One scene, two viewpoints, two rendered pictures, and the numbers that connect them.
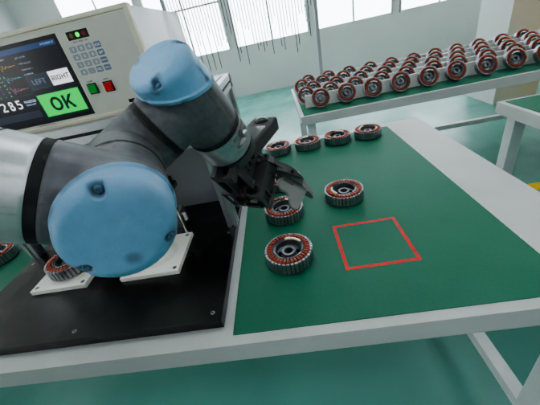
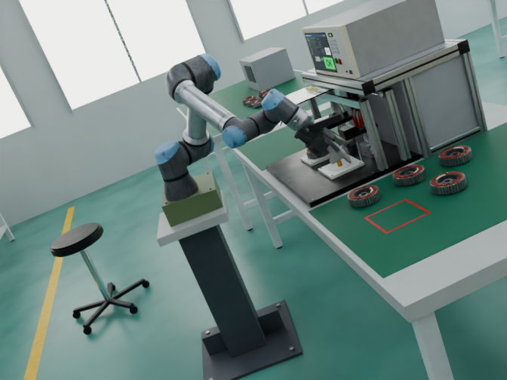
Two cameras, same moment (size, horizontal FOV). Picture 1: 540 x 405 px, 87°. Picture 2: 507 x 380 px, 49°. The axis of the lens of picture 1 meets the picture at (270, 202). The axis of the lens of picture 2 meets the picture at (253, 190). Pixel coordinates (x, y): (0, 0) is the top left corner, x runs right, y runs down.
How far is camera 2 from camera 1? 1.73 m
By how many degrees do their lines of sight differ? 69
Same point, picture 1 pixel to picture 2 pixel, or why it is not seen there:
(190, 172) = not seen: hidden behind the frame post
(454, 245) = (407, 238)
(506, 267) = (391, 256)
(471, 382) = not seen: outside the picture
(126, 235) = (228, 140)
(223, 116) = (283, 114)
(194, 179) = not seen: hidden behind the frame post
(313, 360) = (453, 345)
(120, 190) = (227, 132)
